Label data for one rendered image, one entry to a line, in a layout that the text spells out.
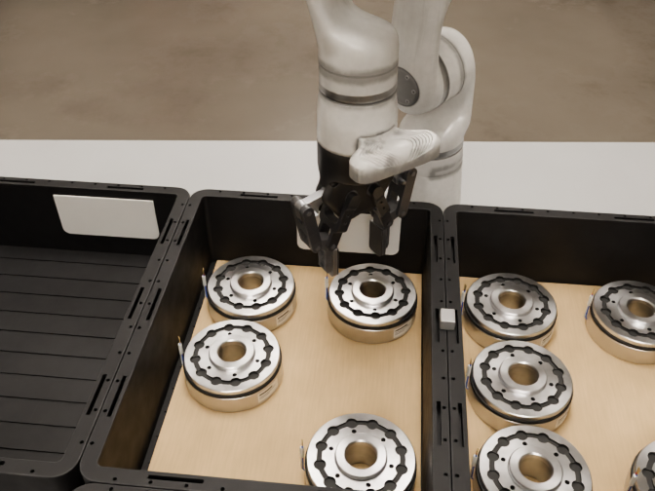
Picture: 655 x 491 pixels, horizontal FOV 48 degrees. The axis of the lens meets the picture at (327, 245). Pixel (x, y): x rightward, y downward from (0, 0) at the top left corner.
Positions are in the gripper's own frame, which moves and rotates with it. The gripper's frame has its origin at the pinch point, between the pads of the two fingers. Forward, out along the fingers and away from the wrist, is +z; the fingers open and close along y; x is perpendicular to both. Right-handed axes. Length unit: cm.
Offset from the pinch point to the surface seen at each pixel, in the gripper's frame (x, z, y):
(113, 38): -278, 91, -54
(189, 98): -206, 92, -60
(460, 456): 25.0, 1.4, 6.4
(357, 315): 1.4, 8.2, 0.4
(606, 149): -22, 24, -73
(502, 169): -28, 24, -51
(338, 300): -1.4, 7.8, 1.1
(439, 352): 15.3, 1.2, 0.7
